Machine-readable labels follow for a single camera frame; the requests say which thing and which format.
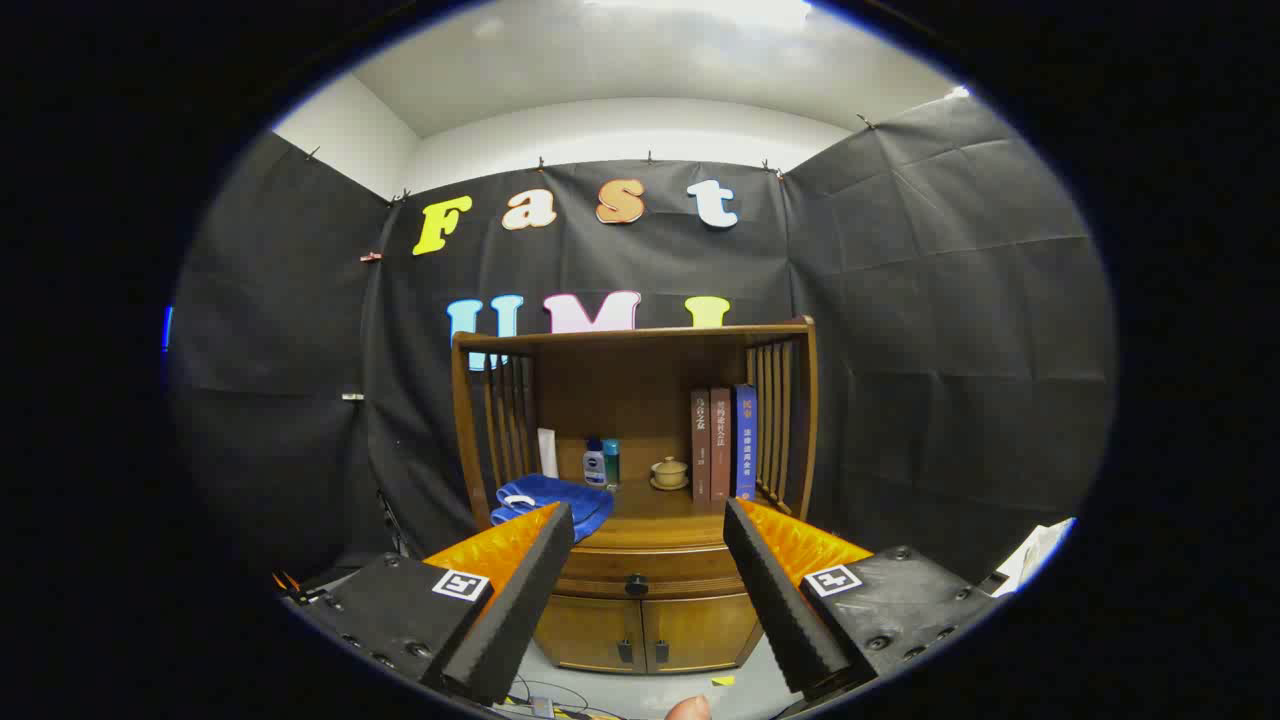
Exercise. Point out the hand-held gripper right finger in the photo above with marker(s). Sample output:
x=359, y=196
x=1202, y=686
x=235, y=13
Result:
x=775, y=600

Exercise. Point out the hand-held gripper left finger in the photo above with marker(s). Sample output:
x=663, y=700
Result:
x=520, y=600

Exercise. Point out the wooden drawer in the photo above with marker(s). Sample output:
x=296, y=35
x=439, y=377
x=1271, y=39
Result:
x=680, y=568

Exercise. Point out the black drawer knob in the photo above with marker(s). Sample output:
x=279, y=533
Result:
x=636, y=584

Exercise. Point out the wooden cabinet door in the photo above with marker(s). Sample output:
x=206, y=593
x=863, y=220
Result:
x=700, y=630
x=580, y=630

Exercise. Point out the wooden countertop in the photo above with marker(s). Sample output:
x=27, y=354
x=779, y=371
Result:
x=660, y=512

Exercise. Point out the wooden cabinet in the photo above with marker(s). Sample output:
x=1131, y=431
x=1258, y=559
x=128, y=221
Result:
x=620, y=390

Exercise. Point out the folded blue towel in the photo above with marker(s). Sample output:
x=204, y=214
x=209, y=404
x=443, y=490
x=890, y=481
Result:
x=570, y=495

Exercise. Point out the white tube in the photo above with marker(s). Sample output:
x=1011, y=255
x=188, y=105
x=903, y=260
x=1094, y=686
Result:
x=548, y=455

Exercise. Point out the white bottle with blue cap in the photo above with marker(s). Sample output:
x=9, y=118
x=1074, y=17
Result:
x=594, y=468

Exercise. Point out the blue book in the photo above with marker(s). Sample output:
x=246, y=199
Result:
x=745, y=440

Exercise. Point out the teal bottle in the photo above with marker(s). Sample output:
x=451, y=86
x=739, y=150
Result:
x=612, y=465

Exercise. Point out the reddish brown book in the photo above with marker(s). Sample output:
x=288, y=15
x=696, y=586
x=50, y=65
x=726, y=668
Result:
x=720, y=445

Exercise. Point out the beige lidded teacup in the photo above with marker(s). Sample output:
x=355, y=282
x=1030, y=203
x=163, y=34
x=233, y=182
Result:
x=669, y=472

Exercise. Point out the dark brown book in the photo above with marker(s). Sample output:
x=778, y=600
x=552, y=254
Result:
x=700, y=445

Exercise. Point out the white flat object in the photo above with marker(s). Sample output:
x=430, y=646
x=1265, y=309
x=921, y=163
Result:
x=1035, y=555

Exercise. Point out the black backdrop cloth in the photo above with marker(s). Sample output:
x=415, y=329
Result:
x=900, y=300

